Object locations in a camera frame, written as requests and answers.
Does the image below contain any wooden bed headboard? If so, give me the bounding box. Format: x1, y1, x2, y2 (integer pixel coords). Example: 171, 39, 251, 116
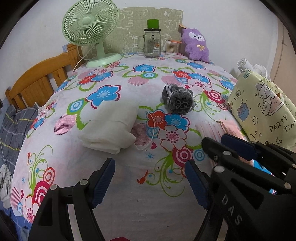
5, 44, 80, 109

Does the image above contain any beige door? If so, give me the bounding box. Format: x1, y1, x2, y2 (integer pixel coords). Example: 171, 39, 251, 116
276, 21, 296, 93

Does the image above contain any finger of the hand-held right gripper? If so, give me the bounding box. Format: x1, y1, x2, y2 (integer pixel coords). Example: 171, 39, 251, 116
202, 137, 292, 197
220, 133, 296, 177

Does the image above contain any white standing fan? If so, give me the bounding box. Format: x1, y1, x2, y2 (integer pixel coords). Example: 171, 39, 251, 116
237, 58, 272, 80

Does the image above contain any blue bed sheet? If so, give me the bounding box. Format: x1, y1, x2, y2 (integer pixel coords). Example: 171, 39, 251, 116
0, 206, 33, 241

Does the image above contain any white cloth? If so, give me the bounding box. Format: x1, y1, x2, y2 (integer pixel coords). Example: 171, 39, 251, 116
77, 102, 160, 154
0, 163, 12, 209

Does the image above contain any crumpled white cloth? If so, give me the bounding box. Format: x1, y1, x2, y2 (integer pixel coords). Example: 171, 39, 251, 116
0, 163, 12, 209

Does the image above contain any grey plaid pillow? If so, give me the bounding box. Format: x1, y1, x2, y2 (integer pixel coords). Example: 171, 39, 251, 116
0, 105, 40, 172

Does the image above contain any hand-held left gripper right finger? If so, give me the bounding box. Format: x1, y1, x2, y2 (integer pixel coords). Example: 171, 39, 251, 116
184, 160, 221, 241

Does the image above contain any cotton swab jar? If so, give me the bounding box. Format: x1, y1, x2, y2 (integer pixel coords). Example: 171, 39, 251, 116
165, 40, 181, 55

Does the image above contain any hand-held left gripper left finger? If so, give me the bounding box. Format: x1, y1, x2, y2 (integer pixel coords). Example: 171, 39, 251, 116
28, 158, 116, 241

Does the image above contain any pink packet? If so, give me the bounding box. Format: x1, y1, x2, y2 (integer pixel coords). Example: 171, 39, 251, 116
218, 119, 247, 140

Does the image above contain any purple plush bunny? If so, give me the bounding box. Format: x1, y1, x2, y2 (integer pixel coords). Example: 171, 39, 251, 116
178, 23, 211, 63

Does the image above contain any green patterned board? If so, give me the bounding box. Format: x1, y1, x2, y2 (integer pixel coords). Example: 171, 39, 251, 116
116, 6, 184, 54

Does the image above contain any green desk fan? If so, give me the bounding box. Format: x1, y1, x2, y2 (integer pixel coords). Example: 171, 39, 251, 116
61, 0, 122, 68

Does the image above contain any floral tablecloth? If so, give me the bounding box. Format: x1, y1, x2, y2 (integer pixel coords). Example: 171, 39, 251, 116
10, 52, 252, 241

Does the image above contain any glass jar mug green lid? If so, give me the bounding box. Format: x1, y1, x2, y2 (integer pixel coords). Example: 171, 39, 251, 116
137, 19, 162, 58

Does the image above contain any white fan cord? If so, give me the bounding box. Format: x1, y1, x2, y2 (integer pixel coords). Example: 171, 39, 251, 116
72, 45, 95, 73

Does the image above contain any yellow printed storage box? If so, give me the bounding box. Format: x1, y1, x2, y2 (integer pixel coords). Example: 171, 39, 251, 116
228, 68, 296, 150

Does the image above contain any blue printed packet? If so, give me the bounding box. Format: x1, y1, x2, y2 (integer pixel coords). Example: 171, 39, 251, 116
251, 159, 278, 196

